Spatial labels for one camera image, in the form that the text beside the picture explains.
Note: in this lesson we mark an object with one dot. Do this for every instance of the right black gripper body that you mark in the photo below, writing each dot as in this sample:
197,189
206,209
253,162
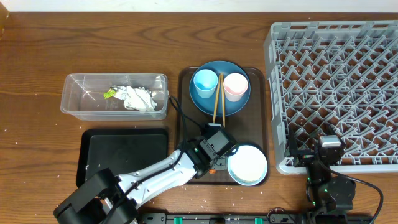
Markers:
305,157

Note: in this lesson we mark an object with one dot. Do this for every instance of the large white tissue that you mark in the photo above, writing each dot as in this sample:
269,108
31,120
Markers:
139,99

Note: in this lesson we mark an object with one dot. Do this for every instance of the white bowl blue rim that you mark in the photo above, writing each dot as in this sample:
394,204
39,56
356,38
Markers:
248,165

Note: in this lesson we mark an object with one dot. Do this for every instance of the left wooden chopstick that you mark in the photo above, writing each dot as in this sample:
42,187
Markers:
216,98

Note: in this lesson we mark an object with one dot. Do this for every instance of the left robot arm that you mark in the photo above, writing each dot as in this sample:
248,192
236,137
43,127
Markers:
109,198

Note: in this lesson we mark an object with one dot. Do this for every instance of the black plastic tray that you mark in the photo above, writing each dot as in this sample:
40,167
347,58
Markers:
121,150

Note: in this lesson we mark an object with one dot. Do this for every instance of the right wooden chopstick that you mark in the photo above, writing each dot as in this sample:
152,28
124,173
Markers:
222,99

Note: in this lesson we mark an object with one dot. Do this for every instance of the dark blue plate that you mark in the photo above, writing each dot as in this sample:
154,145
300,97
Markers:
206,105

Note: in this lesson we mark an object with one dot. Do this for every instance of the pink cup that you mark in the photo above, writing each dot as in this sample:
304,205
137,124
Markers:
235,85

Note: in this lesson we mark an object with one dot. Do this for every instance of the grey dishwasher rack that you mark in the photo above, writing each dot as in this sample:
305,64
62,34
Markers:
339,74

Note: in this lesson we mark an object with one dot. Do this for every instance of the wooden chopstick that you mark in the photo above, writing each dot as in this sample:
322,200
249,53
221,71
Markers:
222,99
216,98

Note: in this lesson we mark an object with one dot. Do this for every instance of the light blue cup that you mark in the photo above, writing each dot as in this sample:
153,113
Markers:
205,82

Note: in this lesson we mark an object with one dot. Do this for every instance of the green orange snack wrapper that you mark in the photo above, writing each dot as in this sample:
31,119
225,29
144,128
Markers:
110,93

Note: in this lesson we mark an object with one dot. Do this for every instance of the brown serving tray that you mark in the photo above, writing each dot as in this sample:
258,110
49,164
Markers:
247,126

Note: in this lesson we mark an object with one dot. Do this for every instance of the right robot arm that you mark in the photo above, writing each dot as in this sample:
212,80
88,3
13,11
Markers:
332,195

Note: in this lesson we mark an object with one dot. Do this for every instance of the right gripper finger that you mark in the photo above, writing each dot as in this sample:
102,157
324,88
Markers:
292,144
329,130

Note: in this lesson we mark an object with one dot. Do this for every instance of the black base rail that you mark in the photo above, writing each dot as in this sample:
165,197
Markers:
272,218

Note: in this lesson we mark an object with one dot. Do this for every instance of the clear plastic bin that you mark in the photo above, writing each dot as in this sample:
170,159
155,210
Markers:
83,96

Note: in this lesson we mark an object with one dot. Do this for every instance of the small white tissue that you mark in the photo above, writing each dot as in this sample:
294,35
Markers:
121,92

